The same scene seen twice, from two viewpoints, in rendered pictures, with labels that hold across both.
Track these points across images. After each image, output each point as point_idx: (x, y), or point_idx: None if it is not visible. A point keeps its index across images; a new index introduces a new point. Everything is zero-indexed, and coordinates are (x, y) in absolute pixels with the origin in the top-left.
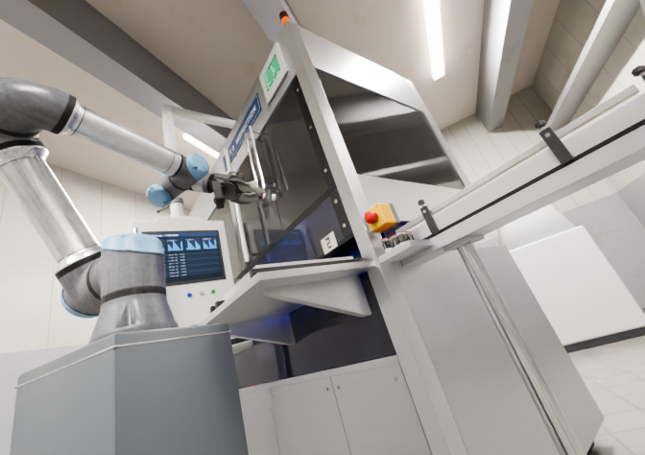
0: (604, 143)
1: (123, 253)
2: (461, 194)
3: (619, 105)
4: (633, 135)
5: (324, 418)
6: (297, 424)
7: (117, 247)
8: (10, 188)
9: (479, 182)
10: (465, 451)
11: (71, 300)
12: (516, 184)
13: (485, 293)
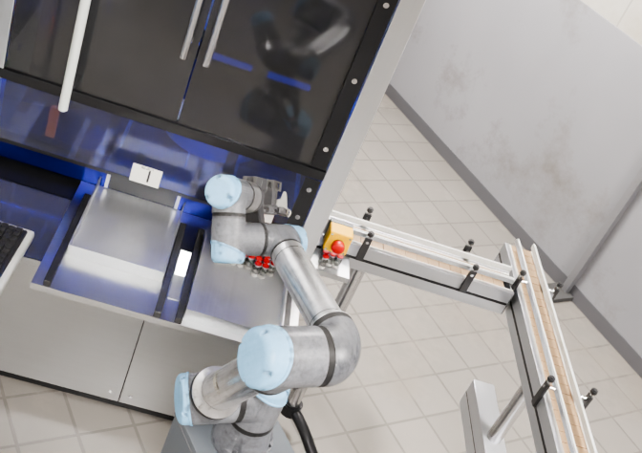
0: (479, 296)
1: (283, 406)
2: (398, 247)
3: (502, 266)
4: (488, 302)
5: (110, 320)
6: (38, 306)
7: (283, 403)
8: (254, 394)
9: (416, 251)
10: None
11: (202, 423)
12: (432, 278)
13: (346, 299)
